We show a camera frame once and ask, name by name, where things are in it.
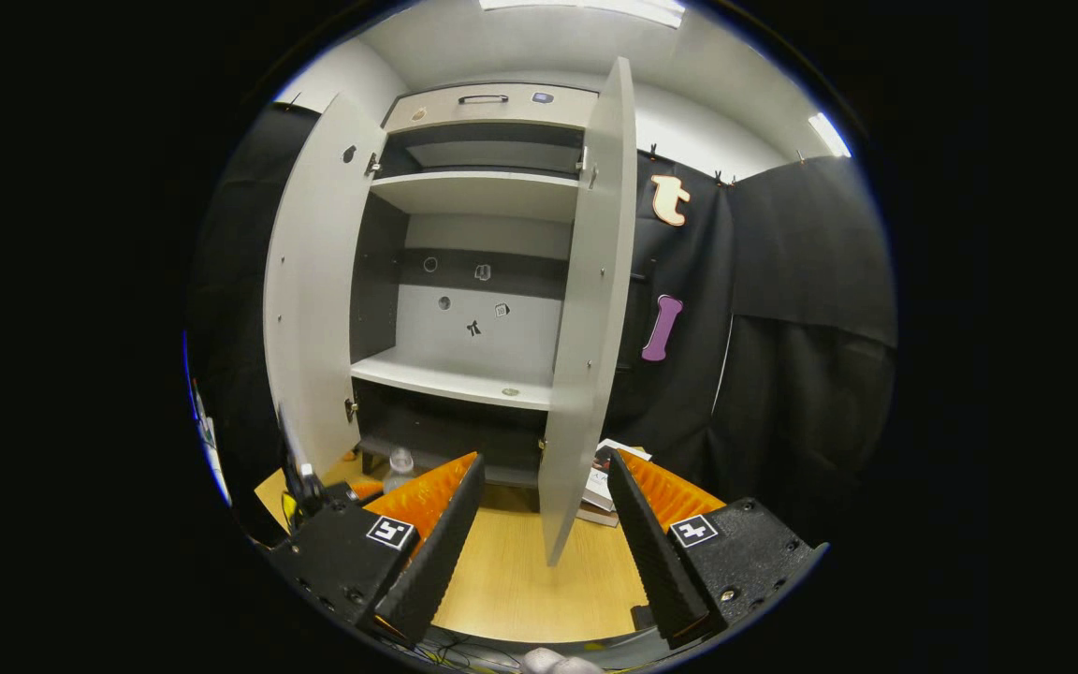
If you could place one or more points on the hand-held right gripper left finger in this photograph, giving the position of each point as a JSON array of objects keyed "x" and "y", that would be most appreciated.
[{"x": 431, "y": 562}]

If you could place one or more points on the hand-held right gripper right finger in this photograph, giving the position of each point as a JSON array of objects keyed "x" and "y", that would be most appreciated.
[{"x": 656, "y": 552}]

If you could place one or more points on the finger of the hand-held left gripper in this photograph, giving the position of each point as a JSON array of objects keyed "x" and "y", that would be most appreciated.
[{"x": 366, "y": 490}]

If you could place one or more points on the green label drink bottle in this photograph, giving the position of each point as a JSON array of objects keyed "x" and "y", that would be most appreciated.
[{"x": 399, "y": 471}]

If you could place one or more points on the grey cabinet door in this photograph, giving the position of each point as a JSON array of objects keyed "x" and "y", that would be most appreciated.
[
  {"x": 586, "y": 328},
  {"x": 314, "y": 281}
]

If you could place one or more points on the grey cabinet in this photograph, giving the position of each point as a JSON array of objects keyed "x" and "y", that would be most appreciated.
[{"x": 473, "y": 192}]

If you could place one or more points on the grey cabinet drawer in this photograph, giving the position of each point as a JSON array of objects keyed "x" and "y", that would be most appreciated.
[{"x": 520, "y": 112}]

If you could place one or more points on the stack of books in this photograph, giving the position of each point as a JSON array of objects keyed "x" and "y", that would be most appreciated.
[{"x": 598, "y": 489}]

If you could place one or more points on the black backdrop cloth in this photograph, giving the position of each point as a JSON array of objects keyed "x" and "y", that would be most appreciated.
[{"x": 782, "y": 393}]

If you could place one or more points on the small ceiling light panel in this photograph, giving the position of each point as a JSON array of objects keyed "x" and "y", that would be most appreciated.
[{"x": 829, "y": 136}]

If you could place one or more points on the large ceiling light panel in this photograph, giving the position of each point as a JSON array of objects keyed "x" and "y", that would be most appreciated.
[{"x": 595, "y": 7}]

